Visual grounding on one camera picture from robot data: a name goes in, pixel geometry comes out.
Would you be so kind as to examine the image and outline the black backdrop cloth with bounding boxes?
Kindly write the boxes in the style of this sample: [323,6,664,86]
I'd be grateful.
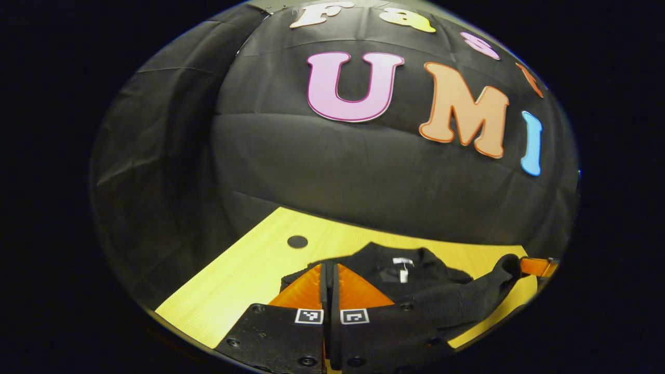
[88,0,580,312]

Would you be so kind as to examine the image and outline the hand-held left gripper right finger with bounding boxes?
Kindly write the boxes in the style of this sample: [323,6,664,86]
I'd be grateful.
[329,262,455,373]

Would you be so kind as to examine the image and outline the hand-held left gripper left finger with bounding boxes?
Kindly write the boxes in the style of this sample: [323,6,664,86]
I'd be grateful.
[215,262,329,374]

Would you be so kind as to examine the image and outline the black garment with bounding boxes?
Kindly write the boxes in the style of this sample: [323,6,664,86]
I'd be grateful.
[281,242,523,343]

